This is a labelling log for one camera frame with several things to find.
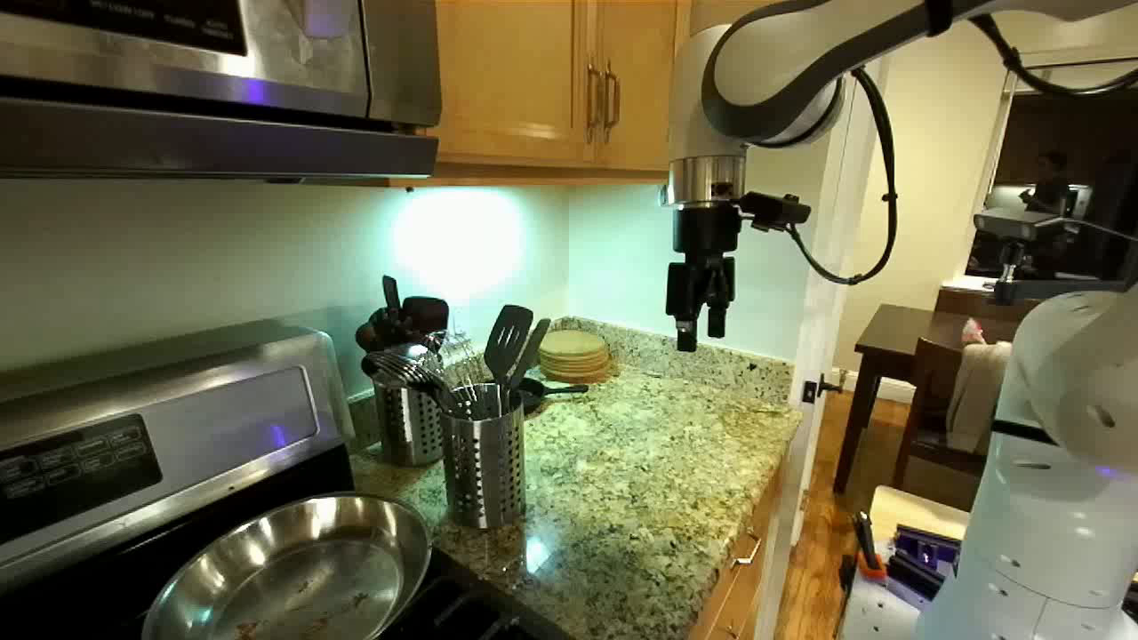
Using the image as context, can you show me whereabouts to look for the stack of round cork trivets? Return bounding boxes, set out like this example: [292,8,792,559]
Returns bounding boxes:
[540,331,611,379]

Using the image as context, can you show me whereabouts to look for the stainless steel microwave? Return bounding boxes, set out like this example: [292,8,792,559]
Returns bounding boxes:
[0,0,441,182]

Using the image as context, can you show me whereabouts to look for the black utensils in rear holder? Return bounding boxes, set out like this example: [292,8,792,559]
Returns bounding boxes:
[355,272,448,352]

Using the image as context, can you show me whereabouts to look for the stainless steel stove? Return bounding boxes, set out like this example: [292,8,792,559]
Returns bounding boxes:
[0,325,564,640]

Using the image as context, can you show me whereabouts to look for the black slotted spatula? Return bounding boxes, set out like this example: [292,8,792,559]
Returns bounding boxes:
[485,306,534,379]

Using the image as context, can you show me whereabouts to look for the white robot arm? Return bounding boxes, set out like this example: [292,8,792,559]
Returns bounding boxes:
[664,0,1138,352]

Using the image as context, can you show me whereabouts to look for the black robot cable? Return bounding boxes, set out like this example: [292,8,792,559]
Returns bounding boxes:
[785,64,902,288]

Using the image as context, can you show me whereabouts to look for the wooden upper cabinet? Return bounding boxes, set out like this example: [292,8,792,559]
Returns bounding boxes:
[433,0,691,178]

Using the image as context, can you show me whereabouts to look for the wooden cabinet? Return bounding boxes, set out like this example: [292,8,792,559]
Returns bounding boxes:
[433,0,691,178]
[691,476,783,640]

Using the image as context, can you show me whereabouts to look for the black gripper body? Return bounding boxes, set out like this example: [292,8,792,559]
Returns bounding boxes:
[664,203,811,319]

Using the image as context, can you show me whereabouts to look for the steel frying pan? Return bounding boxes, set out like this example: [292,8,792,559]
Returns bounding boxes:
[144,494,432,640]

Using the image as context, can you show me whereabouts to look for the perforated steel utensil holder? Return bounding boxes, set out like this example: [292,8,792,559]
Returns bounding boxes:
[443,383,525,530]
[362,342,441,464]

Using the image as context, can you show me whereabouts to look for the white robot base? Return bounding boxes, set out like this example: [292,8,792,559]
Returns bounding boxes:
[837,288,1138,640]

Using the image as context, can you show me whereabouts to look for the wooden lower cabinet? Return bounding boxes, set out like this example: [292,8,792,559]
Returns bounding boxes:
[691,476,783,640]

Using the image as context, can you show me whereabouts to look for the dark wooden table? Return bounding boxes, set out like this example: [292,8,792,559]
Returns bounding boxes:
[834,306,983,494]

